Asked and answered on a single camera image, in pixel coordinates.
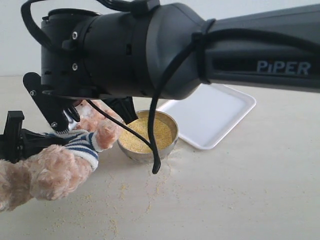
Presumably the beige teddy bear striped sweater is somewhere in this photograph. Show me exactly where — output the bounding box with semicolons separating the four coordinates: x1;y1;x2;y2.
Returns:
0;100;122;212

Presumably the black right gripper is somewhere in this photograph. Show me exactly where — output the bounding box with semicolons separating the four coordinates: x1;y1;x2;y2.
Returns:
45;85;138;124

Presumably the steel bowl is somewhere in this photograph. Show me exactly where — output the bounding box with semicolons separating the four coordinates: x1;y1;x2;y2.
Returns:
117;110;179;164

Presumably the white rectangular plastic tray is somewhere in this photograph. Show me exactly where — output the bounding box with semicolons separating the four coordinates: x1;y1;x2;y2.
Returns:
157;84;257;150

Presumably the yellow millet grain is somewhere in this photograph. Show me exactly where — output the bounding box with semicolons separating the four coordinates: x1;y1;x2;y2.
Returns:
118;117;172;154

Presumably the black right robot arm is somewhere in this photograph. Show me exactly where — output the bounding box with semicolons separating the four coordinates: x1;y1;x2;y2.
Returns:
41;0;320;122

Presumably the black cable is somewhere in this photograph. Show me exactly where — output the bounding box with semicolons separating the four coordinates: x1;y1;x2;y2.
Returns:
20;0;320;175

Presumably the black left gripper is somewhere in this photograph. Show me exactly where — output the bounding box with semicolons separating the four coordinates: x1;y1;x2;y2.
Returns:
0;111;68;164

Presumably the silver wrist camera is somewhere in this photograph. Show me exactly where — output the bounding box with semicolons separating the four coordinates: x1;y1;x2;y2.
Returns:
22;72;80;134

